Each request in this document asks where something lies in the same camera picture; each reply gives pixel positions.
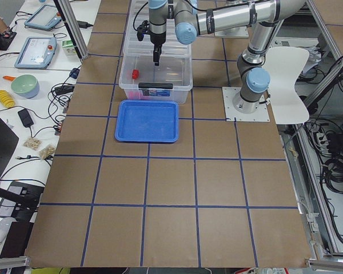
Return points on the green carton box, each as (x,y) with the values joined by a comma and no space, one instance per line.
(68,48)

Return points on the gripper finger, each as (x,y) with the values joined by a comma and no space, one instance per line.
(159,52)
(155,55)

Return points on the toy carrot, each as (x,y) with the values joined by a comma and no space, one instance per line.
(10,78)

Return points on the yellow toy corn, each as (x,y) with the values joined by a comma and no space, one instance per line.
(6,99)

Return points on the red block cluster lower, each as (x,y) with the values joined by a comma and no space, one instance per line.
(137,95)

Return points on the blue plastic tray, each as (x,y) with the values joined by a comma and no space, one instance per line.
(152,121)

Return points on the teach pendant near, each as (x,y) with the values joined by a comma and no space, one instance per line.
(37,53)

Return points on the black box latch handle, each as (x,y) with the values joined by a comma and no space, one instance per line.
(158,86)

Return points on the clear plastic storage box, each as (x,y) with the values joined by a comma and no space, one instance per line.
(177,71)

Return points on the red block lone near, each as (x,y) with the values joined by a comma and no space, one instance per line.
(135,74)

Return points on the clear plastic box lid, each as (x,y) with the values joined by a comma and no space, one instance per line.
(179,32)

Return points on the snack bag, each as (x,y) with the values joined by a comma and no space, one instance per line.
(49,150)
(32,143)

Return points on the aluminium frame post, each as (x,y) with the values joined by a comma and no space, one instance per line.
(72,27)

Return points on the white plastic chair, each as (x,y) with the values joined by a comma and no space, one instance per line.
(284,65)

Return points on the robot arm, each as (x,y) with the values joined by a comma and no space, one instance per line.
(264,17)

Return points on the teach pendant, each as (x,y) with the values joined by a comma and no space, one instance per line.
(37,53)
(45,18)

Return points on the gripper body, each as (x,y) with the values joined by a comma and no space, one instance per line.
(157,40)

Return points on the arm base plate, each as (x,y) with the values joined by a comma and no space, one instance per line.
(236,32)
(238,110)

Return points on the teach pendant far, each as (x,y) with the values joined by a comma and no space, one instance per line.
(45,18)

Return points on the snack bag left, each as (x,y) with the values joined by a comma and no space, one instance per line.
(32,143)

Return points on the snack bag right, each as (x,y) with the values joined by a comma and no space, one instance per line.
(49,150)

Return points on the green blue bowl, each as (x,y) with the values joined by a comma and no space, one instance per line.
(26,86)

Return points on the black power adapter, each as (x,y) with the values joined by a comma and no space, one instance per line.
(25,118)

